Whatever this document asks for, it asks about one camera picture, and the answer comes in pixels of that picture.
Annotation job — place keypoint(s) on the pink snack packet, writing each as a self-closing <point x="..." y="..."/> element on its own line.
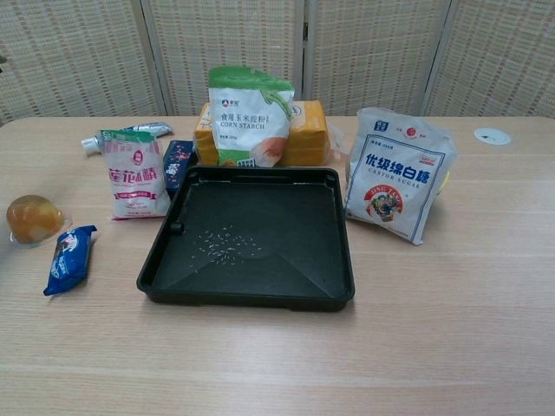
<point x="136" y="177"/>

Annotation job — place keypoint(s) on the black square plastic tray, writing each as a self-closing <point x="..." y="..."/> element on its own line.
<point x="277" y="268"/>

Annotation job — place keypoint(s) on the small white grains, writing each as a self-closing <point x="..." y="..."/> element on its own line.
<point x="225" y="247"/>

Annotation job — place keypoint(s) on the blue cookie packet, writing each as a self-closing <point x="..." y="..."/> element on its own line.
<point x="69" y="260"/>

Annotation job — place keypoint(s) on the orange yellow tissue pack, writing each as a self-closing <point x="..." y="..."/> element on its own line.
<point x="308" y="134"/>

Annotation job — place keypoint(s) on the green white corn starch bag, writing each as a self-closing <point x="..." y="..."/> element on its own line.
<point x="247" y="121"/>

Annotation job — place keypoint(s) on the dark blue carton box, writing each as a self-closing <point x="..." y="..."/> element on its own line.
<point x="175" y="169"/>

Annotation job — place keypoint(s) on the white castor sugar bag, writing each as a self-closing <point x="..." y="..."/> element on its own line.
<point x="394" y="177"/>

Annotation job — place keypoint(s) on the blue white toothpaste tube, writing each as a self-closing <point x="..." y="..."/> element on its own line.
<point x="149" y="128"/>

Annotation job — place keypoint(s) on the woven folding screen panel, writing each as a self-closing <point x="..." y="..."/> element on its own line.
<point x="73" y="56"/>
<point x="225" y="39"/>
<point x="498" y="56"/>
<point x="373" y="56"/>

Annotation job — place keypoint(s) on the white round table grommet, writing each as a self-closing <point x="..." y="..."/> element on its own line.
<point x="492" y="136"/>

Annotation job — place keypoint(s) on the round orange bun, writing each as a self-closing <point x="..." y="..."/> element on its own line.
<point x="32" y="219"/>

